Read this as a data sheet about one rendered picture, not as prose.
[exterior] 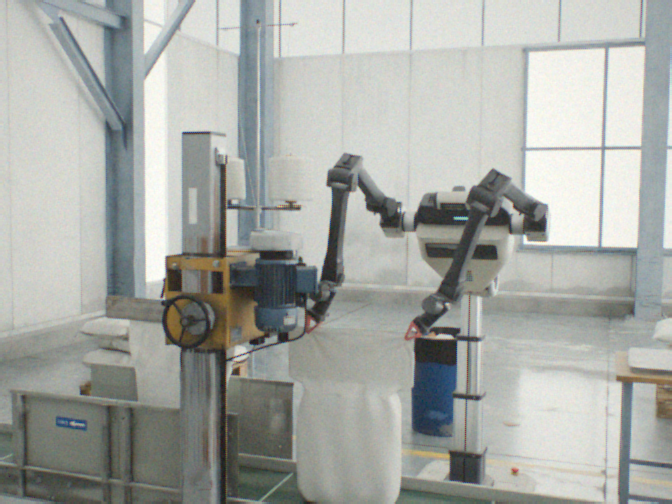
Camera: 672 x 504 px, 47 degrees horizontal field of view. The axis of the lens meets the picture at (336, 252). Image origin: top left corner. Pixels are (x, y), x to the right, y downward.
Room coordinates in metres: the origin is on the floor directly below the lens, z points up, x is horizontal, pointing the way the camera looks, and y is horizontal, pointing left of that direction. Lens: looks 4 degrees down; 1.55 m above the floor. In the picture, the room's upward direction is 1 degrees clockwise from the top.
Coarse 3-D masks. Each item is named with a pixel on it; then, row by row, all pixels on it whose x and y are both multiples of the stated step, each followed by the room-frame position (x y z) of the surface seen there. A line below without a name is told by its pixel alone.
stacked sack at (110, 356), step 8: (96, 352) 5.64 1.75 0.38; (104, 352) 5.64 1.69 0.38; (112, 352) 5.65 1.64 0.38; (120, 352) 5.65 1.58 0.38; (128, 352) 5.66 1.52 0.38; (88, 360) 5.63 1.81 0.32; (96, 360) 5.61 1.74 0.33; (104, 360) 5.59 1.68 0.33; (112, 360) 5.57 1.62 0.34; (120, 360) 5.56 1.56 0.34; (128, 360) 5.55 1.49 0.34
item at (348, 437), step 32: (320, 352) 2.94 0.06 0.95; (352, 352) 2.89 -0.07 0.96; (384, 352) 2.86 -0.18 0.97; (320, 384) 2.91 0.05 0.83; (352, 384) 2.88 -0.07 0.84; (384, 384) 2.86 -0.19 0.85; (320, 416) 2.86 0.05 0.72; (352, 416) 2.81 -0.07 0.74; (384, 416) 2.79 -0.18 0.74; (320, 448) 2.85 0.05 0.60; (352, 448) 2.80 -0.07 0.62; (384, 448) 2.78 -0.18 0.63; (320, 480) 2.85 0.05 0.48; (352, 480) 2.80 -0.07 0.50; (384, 480) 2.78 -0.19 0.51
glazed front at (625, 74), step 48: (624, 48) 10.11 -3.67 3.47; (528, 96) 10.50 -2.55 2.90; (576, 96) 10.30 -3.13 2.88; (624, 96) 10.10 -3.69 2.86; (528, 144) 10.50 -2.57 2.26; (576, 144) 10.29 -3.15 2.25; (624, 144) 10.10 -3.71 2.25; (528, 192) 10.49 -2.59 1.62; (576, 192) 10.29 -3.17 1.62; (624, 192) 10.09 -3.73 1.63; (576, 240) 10.28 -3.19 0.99; (624, 240) 10.08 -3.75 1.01
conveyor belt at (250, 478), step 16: (0, 432) 3.71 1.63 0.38; (0, 448) 3.48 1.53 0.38; (240, 480) 3.11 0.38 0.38; (256, 480) 3.11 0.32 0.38; (272, 480) 3.11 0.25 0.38; (288, 480) 3.11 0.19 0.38; (240, 496) 2.94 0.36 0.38; (256, 496) 2.94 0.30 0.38; (272, 496) 2.94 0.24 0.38; (288, 496) 2.94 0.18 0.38; (400, 496) 2.96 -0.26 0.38; (416, 496) 2.96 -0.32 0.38; (432, 496) 2.96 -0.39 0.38; (448, 496) 2.96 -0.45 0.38
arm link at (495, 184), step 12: (492, 168) 2.66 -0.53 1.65; (492, 180) 2.63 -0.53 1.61; (504, 180) 2.62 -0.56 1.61; (480, 192) 2.62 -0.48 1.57; (492, 192) 2.61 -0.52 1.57; (504, 192) 2.67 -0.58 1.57; (516, 192) 2.75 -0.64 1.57; (516, 204) 2.83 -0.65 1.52; (528, 204) 2.87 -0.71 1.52; (540, 204) 2.90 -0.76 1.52; (540, 216) 2.94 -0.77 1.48
